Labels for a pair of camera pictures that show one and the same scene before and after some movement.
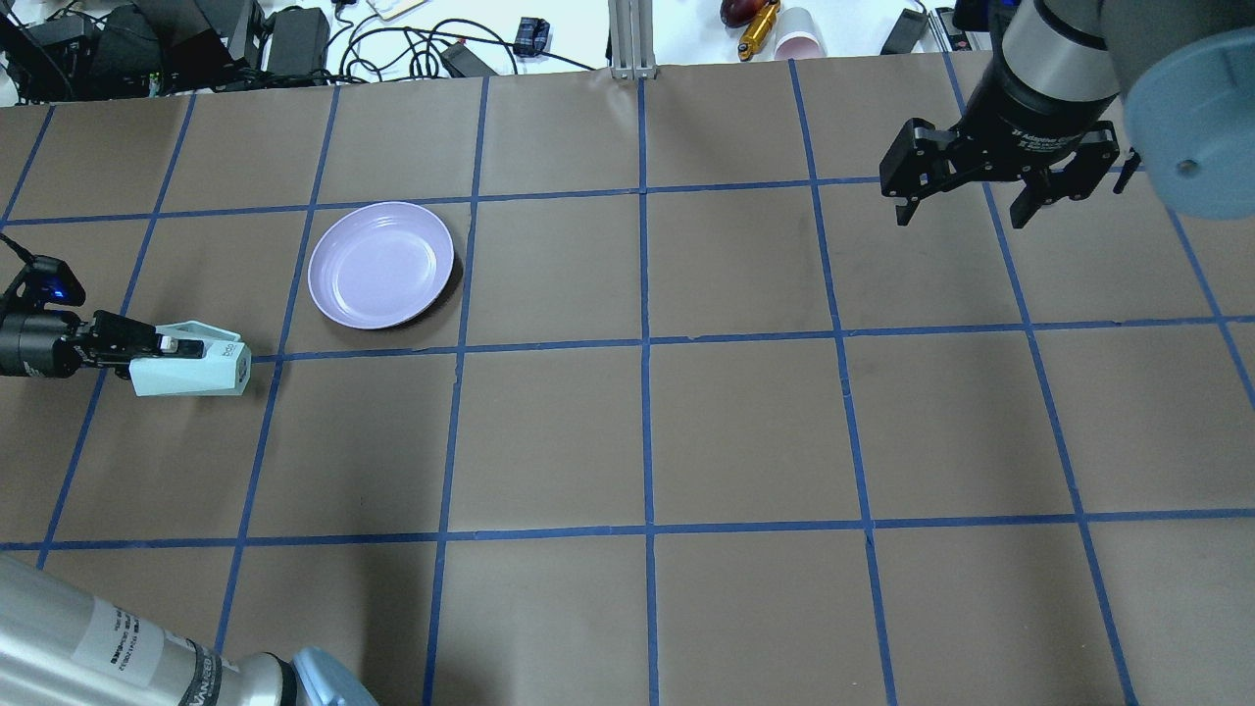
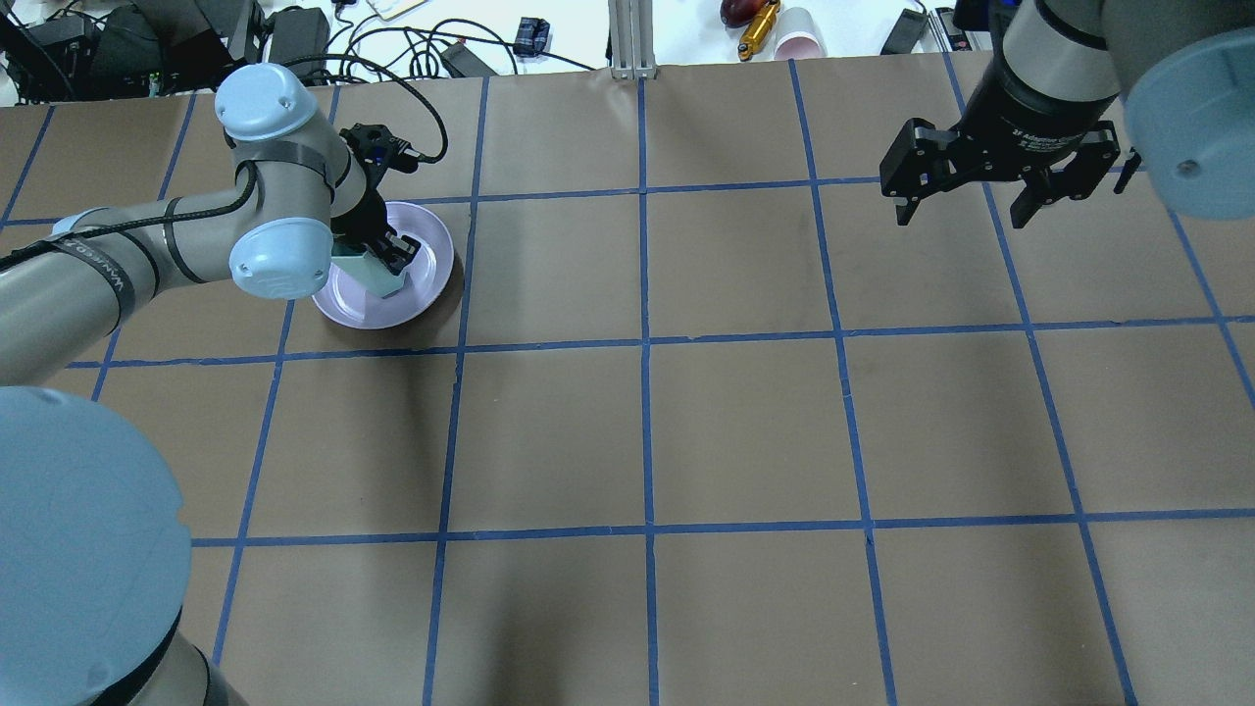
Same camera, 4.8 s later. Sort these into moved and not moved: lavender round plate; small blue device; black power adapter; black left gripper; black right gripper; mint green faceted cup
Moved: black left gripper; mint green faceted cup
Not moved: black right gripper; lavender round plate; black power adapter; small blue device
